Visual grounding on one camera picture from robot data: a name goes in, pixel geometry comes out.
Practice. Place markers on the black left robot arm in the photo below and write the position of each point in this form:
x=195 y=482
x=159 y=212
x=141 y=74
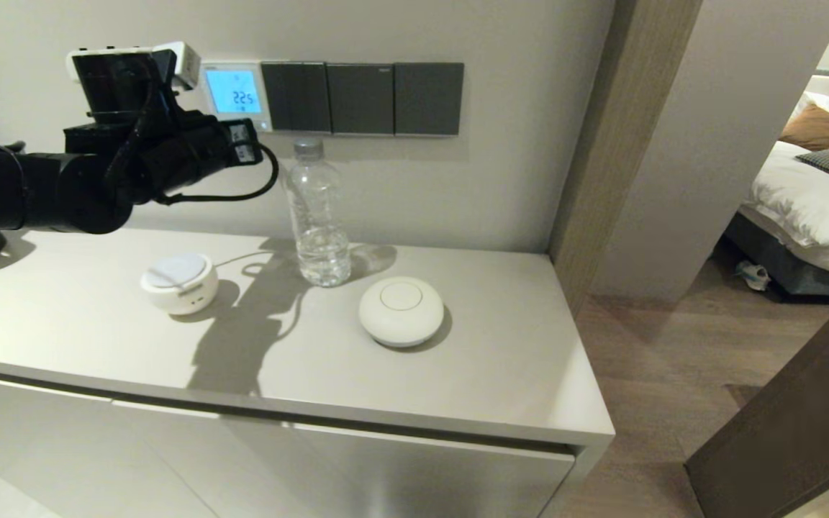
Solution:
x=26 y=191

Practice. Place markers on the dark grey single switch panel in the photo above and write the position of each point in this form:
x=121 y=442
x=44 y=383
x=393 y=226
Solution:
x=429 y=98
x=359 y=98

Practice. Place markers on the white pillow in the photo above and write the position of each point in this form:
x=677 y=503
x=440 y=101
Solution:
x=821 y=105

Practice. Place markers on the white wall thermostat panel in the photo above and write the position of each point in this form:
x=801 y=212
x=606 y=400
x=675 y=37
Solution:
x=234 y=92

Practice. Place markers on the bed with white duvet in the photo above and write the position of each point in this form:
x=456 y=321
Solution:
x=810 y=208

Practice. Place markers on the beige cabinet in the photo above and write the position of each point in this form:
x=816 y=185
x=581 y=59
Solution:
x=386 y=421

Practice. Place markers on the white round dome device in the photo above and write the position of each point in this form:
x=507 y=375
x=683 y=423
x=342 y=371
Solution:
x=400 y=313

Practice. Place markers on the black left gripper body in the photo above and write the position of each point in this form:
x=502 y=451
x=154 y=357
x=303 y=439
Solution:
x=177 y=151

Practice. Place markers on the beige cabinet door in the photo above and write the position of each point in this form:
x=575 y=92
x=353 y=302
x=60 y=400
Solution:
x=47 y=453
x=386 y=478

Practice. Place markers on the dark grey triple switch panel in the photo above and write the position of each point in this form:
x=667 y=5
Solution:
x=296 y=97

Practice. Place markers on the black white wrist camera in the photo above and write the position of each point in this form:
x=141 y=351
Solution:
x=116 y=83

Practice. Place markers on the white round device bluish lid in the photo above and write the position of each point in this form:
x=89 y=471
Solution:
x=178 y=284

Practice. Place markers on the dark bed base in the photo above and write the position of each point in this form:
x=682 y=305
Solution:
x=781 y=262

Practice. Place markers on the dark brown wooden door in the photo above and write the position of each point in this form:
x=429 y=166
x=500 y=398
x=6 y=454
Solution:
x=803 y=432

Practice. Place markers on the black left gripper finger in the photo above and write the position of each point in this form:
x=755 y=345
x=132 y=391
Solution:
x=247 y=152
x=239 y=130

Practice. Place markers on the brown pillow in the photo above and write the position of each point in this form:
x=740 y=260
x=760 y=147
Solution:
x=821 y=129

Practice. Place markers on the white shoe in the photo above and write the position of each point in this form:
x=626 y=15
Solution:
x=754 y=275

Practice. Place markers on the wooden door frame post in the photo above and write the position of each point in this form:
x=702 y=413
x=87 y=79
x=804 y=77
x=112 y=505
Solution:
x=624 y=144

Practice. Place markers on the clear plastic water bottle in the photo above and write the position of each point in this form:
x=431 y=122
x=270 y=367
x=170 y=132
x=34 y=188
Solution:
x=319 y=216

